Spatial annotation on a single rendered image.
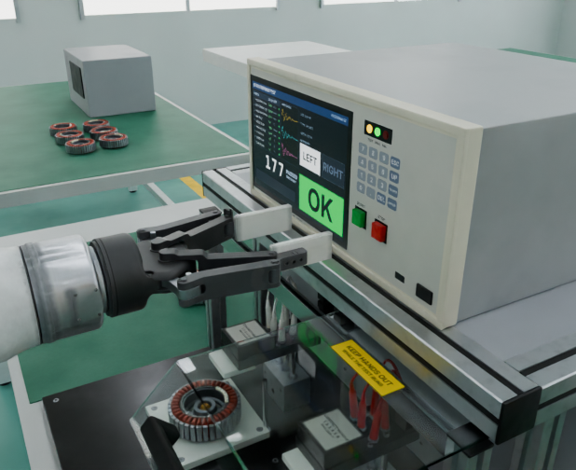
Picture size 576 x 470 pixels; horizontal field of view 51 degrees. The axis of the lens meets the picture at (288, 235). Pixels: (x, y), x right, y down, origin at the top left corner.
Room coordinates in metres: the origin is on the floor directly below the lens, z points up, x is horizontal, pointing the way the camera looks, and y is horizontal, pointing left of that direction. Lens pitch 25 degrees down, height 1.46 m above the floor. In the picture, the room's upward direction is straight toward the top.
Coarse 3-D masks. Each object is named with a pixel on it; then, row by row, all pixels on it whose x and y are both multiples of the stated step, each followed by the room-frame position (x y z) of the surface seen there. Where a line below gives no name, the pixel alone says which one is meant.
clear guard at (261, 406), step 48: (288, 336) 0.57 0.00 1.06; (336, 336) 0.57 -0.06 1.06; (192, 384) 0.49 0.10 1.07; (240, 384) 0.49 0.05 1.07; (288, 384) 0.49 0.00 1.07; (336, 384) 0.49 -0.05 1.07; (192, 432) 0.44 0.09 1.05; (240, 432) 0.42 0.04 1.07; (288, 432) 0.42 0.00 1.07; (336, 432) 0.42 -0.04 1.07; (384, 432) 0.42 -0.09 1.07; (432, 432) 0.42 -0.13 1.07; (480, 432) 0.42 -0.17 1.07
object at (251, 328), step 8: (256, 320) 0.83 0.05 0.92; (224, 328) 0.80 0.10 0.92; (232, 328) 0.80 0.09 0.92; (240, 328) 0.80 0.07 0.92; (248, 328) 0.80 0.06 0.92; (256, 328) 0.80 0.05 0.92; (264, 328) 0.80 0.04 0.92; (224, 336) 0.79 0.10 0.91; (232, 336) 0.78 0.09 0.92; (240, 336) 0.78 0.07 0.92; (248, 336) 0.78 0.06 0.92; (224, 344) 0.79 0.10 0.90
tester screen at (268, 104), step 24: (264, 96) 0.85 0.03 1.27; (288, 96) 0.79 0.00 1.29; (264, 120) 0.85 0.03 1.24; (288, 120) 0.79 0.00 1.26; (312, 120) 0.73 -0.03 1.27; (336, 120) 0.69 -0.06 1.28; (264, 144) 0.85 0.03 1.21; (288, 144) 0.79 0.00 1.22; (312, 144) 0.73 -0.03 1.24; (336, 144) 0.68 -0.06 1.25; (264, 168) 0.85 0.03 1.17; (288, 168) 0.78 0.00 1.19; (336, 192) 0.68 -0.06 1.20
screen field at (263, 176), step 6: (258, 174) 0.87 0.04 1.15; (264, 174) 0.85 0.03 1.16; (264, 180) 0.85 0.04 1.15; (270, 180) 0.83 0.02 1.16; (276, 180) 0.82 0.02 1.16; (270, 186) 0.83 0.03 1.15; (276, 186) 0.82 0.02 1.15; (282, 186) 0.80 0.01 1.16; (282, 192) 0.80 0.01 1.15; (288, 192) 0.78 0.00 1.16; (294, 192) 0.77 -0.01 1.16; (288, 198) 0.78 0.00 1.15; (294, 198) 0.77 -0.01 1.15
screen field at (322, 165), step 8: (304, 152) 0.75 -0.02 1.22; (312, 152) 0.73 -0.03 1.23; (320, 152) 0.72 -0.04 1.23; (304, 160) 0.75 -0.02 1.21; (312, 160) 0.73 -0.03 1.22; (320, 160) 0.71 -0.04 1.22; (328, 160) 0.70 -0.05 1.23; (336, 160) 0.68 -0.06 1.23; (312, 168) 0.73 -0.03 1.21; (320, 168) 0.71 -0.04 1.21; (328, 168) 0.70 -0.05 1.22; (336, 168) 0.68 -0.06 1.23; (344, 168) 0.67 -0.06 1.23; (328, 176) 0.70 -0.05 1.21; (336, 176) 0.68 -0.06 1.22; (336, 184) 0.68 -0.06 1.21
